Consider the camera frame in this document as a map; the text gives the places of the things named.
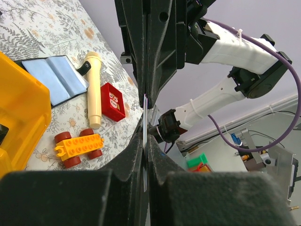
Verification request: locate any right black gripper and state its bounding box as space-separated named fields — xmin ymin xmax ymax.
xmin=115 ymin=0 xmax=220 ymax=108

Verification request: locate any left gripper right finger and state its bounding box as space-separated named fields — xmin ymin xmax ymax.
xmin=147 ymin=135 xmax=295 ymax=226

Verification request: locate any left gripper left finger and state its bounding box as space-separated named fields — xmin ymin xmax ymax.
xmin=0 ymin=121 xmax=145 ymax=226

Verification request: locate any black leather card holder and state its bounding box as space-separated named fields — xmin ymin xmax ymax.
xmin=15 ymin=55 xmax=92 ymax=108

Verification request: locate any yellow plastic bin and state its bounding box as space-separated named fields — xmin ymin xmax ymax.
xmin=0 ymin=53 xmax=51 ymax=177

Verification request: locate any black card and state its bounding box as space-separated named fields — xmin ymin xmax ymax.
xmin=143 ymin=94 xmax=148 ymax=192

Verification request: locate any green orange background clutter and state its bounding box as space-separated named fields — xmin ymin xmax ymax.
xmin=187 ymin=153 xmax=212 ymax=172

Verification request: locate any orange toy car block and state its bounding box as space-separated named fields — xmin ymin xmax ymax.
xmin=54 ymin=128 xmax=104 ymax=169

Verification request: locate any cream toy microphone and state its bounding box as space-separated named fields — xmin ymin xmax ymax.
xmin=85 ymin=52 xmax=102 ymax=129

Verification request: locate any red owl toy block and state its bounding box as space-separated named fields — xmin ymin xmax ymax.
xmin=101 ymin=82 xmax=125 ymax=122

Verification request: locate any floral table mat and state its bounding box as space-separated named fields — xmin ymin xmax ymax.
xmin=0 ymin=0 xmax=142 ymax=170

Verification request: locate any grey metal bracket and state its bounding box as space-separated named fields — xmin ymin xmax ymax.
xmin=237 ymin=143 xmax=299 ymax=204

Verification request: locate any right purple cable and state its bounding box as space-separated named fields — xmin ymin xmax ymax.
xmin=163 ymin=20 xmax=301 ymax=153

